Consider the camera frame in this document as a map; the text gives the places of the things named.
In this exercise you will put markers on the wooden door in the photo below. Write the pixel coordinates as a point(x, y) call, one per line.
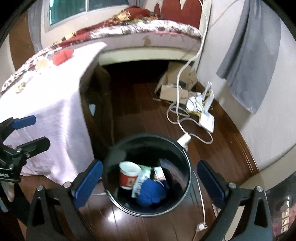
point(21, 45)

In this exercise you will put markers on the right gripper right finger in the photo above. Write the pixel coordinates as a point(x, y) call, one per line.
point(214, 183)

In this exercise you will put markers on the red paper cup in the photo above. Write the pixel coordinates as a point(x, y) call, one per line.
point(129, 172)

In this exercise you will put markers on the window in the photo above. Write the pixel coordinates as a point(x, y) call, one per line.
point(57, 13)

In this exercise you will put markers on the white power adapter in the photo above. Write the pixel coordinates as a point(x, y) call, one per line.
point(184, 140)

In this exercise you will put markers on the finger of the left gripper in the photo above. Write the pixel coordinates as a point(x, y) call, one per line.
point(19, 123)
point(34, 147)

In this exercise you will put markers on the grey curtain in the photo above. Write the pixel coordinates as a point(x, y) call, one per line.
point(250, 61)

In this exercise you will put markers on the pink table cloth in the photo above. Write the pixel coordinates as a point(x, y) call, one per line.
point(53, 97)

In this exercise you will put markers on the bed mattress floral sheet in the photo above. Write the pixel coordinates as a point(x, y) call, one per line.
point(147, 40)

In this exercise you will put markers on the cardboard box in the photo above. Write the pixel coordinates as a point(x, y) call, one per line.
point(167, 84)

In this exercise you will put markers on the dark blue cloth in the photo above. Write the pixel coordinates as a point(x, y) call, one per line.
point(152, 192)

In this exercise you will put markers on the white wifi router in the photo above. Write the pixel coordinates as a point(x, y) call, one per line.
point(200, 102)

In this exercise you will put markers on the red heart headboard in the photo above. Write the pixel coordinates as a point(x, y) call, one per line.
point(185, 12)

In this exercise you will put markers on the blue white paper cup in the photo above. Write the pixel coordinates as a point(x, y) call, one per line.
point(42, 65)

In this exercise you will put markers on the red plastic bag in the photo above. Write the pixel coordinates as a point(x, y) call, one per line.
point(62, 56)

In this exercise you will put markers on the black trash bin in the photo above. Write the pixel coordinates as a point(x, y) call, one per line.
point(152, 151)

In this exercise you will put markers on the red patterned blanket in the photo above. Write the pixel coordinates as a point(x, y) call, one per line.
point(130, 15)

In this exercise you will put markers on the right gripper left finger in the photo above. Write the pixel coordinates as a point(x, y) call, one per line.
point(85, 182)

